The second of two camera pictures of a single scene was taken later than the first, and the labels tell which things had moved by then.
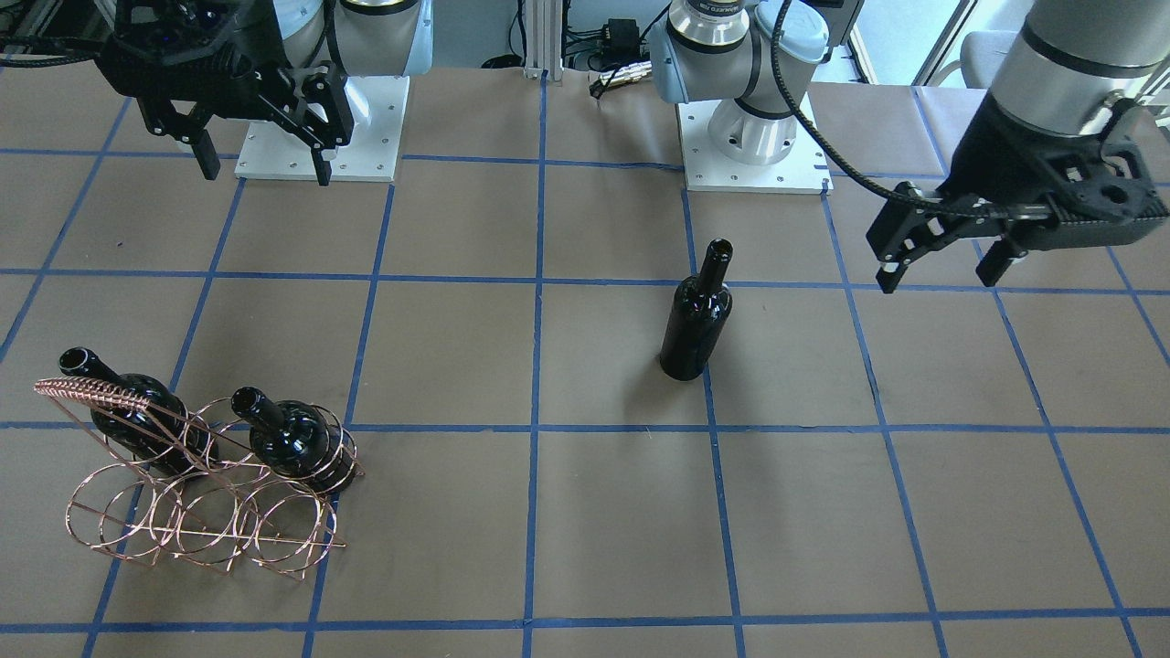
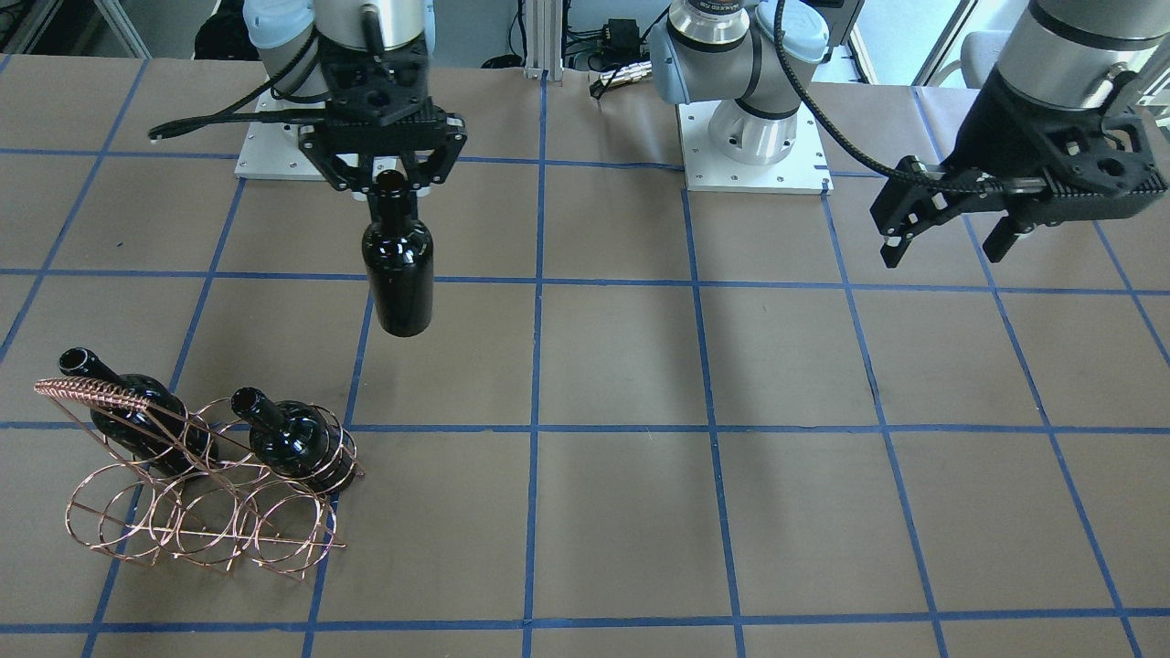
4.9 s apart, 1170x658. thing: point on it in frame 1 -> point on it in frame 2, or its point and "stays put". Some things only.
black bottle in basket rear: [164, 434] stays put
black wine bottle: [698, 315] -> [398, 258]
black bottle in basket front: [298, 440] stays put
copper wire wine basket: [217, 483] stays put
